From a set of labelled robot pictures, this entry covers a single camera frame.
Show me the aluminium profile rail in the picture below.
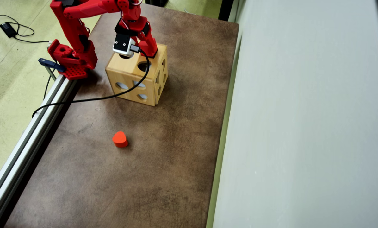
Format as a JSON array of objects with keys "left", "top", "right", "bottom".
[{"left": 0, "top": 74, "right": 78, "bottom": 228}]

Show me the wooden shape sorter box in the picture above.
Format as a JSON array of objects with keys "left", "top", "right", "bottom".
[{"left": 105, "top": 35, "right": 169, "bottom": 107}]

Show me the orange rounded triangle block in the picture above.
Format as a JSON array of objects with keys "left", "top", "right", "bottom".
[{"left": 112, "top": 131, "right": 128, "bottom": 148}]

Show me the blue clamp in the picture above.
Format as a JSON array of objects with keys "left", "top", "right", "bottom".
[{"left": 39, "top": 58, "right": 66, "bottom": 81}]

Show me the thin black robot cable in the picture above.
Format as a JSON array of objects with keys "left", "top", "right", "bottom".
[{"left": 43, "top": 75, "right": 52, "bottom": 99}]

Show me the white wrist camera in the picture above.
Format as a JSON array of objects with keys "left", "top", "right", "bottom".
[{"left": 113, "top": 33, "right": 135, "bottom": 58}]

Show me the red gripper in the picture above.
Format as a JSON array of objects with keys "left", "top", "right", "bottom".
[{"left": 115, "top": 17, "right": 158, "bottom": 58}]

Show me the black power adapter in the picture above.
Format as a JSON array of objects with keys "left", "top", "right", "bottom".
[{"left": 0, "top": 22, "right": 18, "bottom": 38}]

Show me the black adapter cable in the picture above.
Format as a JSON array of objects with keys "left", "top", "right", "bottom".
[{"left": 0, "top": 14, "right": 49, "bottom": 44}]

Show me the dark post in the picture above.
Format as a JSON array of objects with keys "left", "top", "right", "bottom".
[{"left": 218, "top": 0, "right": 234, "bottom": 22}]

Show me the black camera cable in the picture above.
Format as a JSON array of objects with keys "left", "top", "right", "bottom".
[{"left": 32, "top": 44, "right": 151, "bottom": 118}]

